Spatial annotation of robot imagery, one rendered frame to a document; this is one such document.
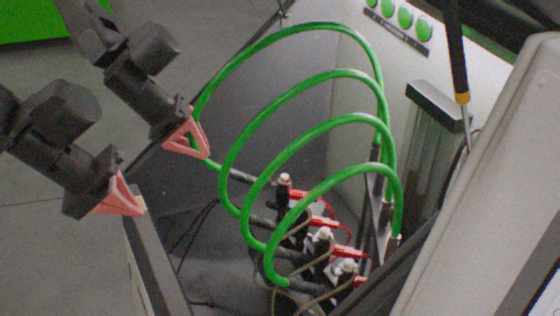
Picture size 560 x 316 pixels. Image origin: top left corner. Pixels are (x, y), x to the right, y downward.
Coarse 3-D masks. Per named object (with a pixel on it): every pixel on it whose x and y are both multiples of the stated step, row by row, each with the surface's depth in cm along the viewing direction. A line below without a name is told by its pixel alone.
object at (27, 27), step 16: (0, 0) 370; (16, 0) 374; (32, 0) 378; (48, 0) 382; (96, 0) 395; (0, 16) 375; (16, 16) 379; (32, 16) 383; (48, 16) 388; (0, 32) 380; (16, 32) 384; (32, 32) 389; (48, 32) 393; (64, 32) 398; (0, 48) 390; (16, 48) 394; (32, 48) 399
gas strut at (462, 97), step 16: (448, 0) 59; (448, 16) 60; (448, 32) 62; (448, 48) 64; (464, 48) 64; (464, 64) 65; (464, 80) 67; (464, 96) 69; (464, 112) 72; (464, 128) 74
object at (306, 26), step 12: (300, 24) 93; (312, 24) 94; (324, 24) 94; (336, 24) 96; (276, 36) 92; (288, 36) 93; (360, 36) 99; (252, 48) 92; (372, 48) 101; (240, 60) 92; (372, 60) 103; (228, 72) 92; (216, 84) 92; (204, 96) 93; (192, 144) 97; (372, 144) 115; (216, 168) 102
